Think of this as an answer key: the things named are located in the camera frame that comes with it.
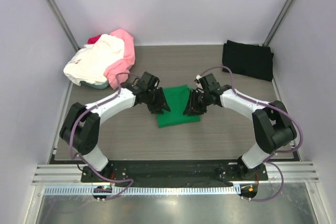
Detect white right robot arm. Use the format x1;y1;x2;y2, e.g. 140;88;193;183
183;74;297;180

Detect white t-shirt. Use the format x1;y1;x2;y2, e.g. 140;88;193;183
64;34;125;86

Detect green t-shirt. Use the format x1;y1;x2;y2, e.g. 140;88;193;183
157;85;201;128

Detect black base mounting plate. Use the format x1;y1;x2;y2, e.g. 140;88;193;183
81;159;268;182

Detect slotted cable duct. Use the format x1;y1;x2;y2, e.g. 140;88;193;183
44;184;241;196

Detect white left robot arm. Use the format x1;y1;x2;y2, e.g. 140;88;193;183
59;72;170;182

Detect aluminium frame post right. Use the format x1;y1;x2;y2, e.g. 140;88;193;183
263;0;295;47

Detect folded black t-shirt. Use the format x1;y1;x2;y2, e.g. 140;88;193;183
222;40;274;82

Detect red t-shirt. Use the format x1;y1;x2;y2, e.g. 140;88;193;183
87;35;101;45

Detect aluminium frame post left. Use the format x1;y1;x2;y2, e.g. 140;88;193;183
45;0;79;51

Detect aluminium rail right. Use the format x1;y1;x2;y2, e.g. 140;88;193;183
265;161;319;183

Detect pink t-shirt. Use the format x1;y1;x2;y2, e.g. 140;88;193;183
104;29;135;89

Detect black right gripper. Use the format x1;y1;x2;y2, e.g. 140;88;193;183
184;89;211;116

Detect aluminium frame post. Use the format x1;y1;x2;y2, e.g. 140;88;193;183
45;0;79;51
263;0;295;47

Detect light blue t-shirt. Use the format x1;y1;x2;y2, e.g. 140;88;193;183
80;81;109;90

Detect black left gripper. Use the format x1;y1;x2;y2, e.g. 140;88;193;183
144;87;170;114

